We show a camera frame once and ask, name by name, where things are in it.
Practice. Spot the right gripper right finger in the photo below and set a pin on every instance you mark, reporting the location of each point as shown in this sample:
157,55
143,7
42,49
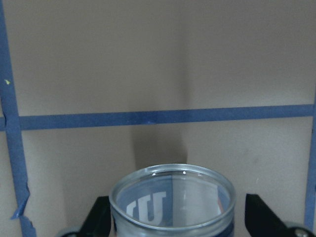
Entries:
260,220

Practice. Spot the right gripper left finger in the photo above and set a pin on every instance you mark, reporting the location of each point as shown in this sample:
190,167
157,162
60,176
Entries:
98,221

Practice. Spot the clear tennis ball can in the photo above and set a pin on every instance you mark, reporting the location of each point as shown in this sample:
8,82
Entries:
173,200

